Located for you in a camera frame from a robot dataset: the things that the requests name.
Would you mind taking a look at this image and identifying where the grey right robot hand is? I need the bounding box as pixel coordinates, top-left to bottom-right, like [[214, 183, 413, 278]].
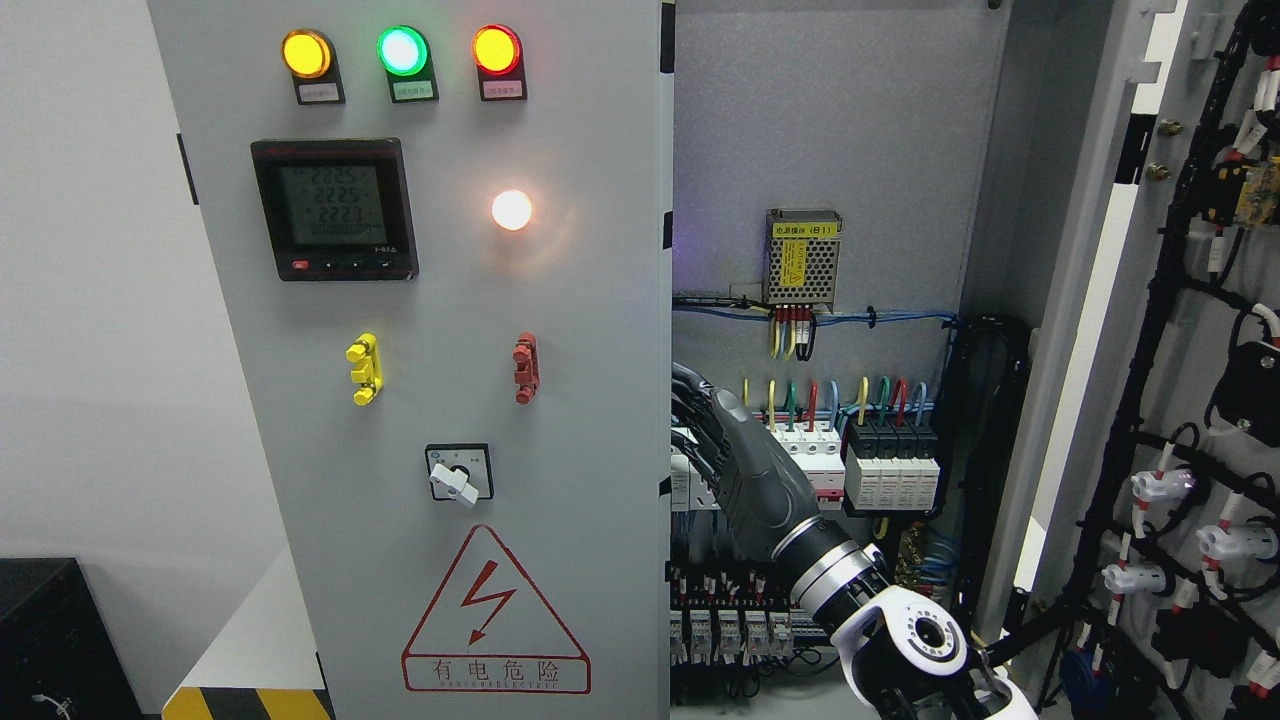
[[671, 363, 819, 562]]

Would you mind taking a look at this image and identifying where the grey cabinet door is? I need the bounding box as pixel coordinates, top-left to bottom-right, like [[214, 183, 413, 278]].
[[148, 1, 675, 719], [956, 1, 1277, 719]]

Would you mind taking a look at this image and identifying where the red indicator lamp left door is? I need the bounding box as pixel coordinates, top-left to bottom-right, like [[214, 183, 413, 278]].
[[472, 24, 527, 102]]

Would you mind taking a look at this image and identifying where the green indicator lamp left door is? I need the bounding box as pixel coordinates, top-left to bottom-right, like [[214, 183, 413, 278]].
[[376, 26, 438, 104]]

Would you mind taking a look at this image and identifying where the yellow indicator lamp left door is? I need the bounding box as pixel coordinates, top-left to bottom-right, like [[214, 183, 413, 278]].
[[282, 28, 346, 106]]

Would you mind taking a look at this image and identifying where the white red four-pole breaker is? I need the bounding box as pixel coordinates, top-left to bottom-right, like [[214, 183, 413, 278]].
[[771, 423, 846, 512]]

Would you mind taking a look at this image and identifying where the black surge protector block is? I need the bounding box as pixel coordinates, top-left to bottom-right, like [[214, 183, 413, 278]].
[[842, 421, 941, 516]]

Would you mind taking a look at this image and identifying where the row of relay modules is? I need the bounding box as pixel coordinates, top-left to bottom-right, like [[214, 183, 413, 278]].
[[668, 607, 803, 667]]

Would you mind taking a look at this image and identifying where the brass ground bar right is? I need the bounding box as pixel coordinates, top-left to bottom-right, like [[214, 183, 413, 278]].
[[893, 523, 924, 592]]

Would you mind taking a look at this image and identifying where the perforated metal power supply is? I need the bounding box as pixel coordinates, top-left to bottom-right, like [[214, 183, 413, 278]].
[[762, 208, 844, 306]]

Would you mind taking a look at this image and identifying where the red electric hazard warning sticker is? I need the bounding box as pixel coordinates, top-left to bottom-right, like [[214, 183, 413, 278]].
[[401, 524, 593, 694]]

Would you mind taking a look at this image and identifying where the white glowing indicator lamp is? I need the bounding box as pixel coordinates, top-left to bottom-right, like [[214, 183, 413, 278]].
[[490, 190, 532, 232]]

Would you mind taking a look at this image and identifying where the black digital power meter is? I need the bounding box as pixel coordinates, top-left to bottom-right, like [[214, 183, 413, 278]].
[[251, 137, 419, 282]]

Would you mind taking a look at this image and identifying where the white table with hazard stripe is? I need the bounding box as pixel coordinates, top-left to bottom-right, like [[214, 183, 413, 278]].
[[163, 550, 334, 719]]

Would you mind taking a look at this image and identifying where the black box at left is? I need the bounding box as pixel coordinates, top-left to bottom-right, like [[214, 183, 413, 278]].
[[1, 559, 143, 719]]

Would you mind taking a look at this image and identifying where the black corrugated cable loom right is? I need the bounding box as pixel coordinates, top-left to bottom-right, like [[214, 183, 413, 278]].
[[945, 314, 1101, 671]]

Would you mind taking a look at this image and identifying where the red terminal post pair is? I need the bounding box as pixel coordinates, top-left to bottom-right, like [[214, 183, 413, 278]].
[[512, 332, 540, 405]]

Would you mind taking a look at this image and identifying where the white rotary selector switch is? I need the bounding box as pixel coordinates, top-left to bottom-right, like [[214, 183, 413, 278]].
[[424, 443, 495, 509]]

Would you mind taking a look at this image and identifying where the yellow terminal post pair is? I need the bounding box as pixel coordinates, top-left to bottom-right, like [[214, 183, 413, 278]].
[[346, 332, 384, 407]]

